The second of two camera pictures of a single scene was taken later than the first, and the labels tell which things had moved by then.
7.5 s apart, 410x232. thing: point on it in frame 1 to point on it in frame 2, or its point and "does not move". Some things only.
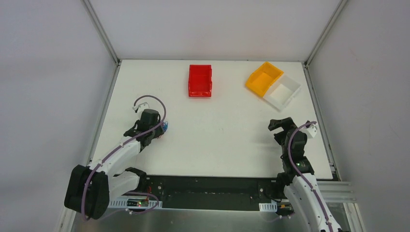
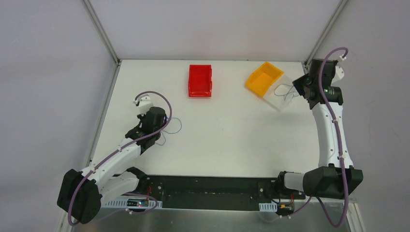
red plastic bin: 200,80 does not move
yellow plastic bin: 261,79 does not move
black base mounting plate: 213,192 does not move
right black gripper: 285,128 to 300,84
